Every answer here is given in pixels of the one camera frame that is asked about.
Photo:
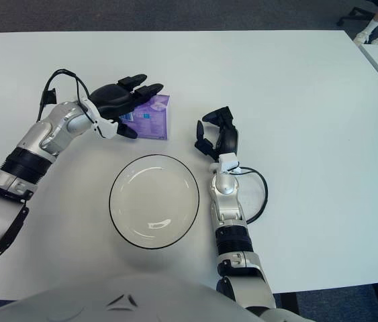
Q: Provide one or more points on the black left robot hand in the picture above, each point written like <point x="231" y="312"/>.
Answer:
<point x="111" y="99"/>

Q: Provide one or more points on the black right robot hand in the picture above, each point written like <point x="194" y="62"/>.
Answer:
<point x="228" y="137"/>

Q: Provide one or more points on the purple tissue paper pack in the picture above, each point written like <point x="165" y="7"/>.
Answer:
<point x="153" y="120"/>

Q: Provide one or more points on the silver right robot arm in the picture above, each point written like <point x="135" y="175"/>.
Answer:
<point x="232" y="228"/>

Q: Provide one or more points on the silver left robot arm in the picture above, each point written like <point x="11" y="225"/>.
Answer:
<point x="24" y="161"/>

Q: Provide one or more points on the white plate with black rim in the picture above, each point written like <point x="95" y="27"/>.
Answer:
<point x="154" y="201"/>

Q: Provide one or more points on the black office chair base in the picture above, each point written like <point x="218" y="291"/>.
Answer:
<point x="356" y="15"/>

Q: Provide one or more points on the grey robot torso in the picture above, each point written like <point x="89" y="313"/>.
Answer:
<point x="125" y="302"/>

